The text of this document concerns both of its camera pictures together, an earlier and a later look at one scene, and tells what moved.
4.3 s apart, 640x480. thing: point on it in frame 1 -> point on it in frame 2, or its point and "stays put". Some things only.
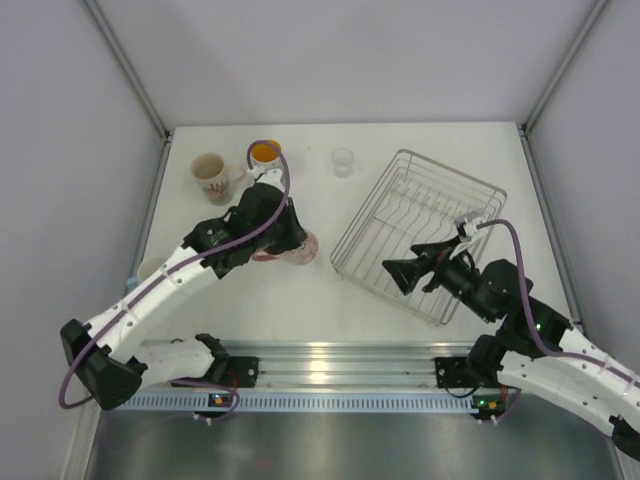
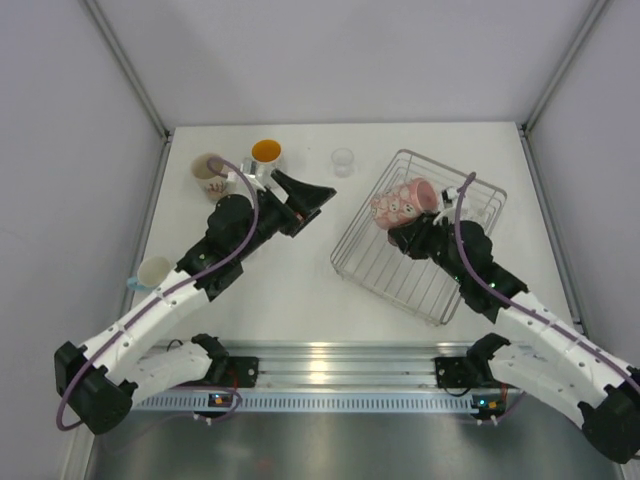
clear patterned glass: [265, 155] stays put
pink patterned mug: [298, 256] -> [402, 202]
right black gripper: [407, 272] -> [417, 232]
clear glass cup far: [342, 159] stays put
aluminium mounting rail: [299, 365] stays put
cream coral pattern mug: [215, 177] stays put
